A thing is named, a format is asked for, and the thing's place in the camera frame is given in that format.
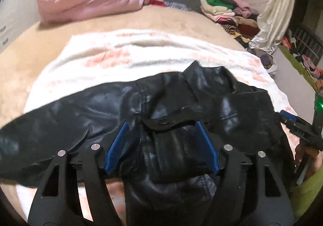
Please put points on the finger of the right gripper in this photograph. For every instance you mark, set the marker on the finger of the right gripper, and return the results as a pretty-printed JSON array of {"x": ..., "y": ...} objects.
[{"x": 286, "y": 118}]

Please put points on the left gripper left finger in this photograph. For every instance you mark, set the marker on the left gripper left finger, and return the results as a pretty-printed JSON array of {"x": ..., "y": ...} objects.
[{"x": 56, "y": 201}]

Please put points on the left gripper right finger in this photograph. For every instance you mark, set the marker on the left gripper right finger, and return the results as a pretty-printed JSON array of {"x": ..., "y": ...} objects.
[{"x": 249, "y": 191}]

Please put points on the black leather jacket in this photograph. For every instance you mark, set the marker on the black leather jacket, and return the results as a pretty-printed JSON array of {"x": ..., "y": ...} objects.
[{"x": 166, "y": 181}]

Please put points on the green sleeve forearm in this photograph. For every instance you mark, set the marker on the green sleeve forearm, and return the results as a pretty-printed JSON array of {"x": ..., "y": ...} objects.
[{"x": 304, "y": 194}]

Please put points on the basket of clothes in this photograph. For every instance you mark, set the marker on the basket of clothes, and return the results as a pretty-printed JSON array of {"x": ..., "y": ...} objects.
[{"x": 267, "y": 60}]

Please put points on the pile of folded clothes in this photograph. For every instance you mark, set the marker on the pile of folded clothes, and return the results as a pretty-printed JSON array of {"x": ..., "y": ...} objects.
[{"x": 236, "y": 17}]

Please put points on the person's right hand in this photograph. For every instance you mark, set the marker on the person's right hand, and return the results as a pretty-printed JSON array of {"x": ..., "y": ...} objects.
[{"x": 314, "y": 157}]

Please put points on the cream satin curtain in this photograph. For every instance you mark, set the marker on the cream satin curtain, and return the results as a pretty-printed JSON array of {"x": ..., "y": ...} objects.
[{"x": 273, "y": 23}]

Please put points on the white peach patterned blanket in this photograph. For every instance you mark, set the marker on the white peach patterned blanket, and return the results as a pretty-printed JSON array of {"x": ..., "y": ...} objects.
[{"x": 135, "y": 54}]

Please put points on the beige bed sheet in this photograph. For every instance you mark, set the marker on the beige bed sheet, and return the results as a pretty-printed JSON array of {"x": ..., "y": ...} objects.
[{"x": 24, "y": 59}]

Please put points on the white wardrobe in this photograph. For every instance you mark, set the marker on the white wardrobe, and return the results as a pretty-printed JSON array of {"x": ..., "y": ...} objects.
[{"x": 16, "y": 17}]

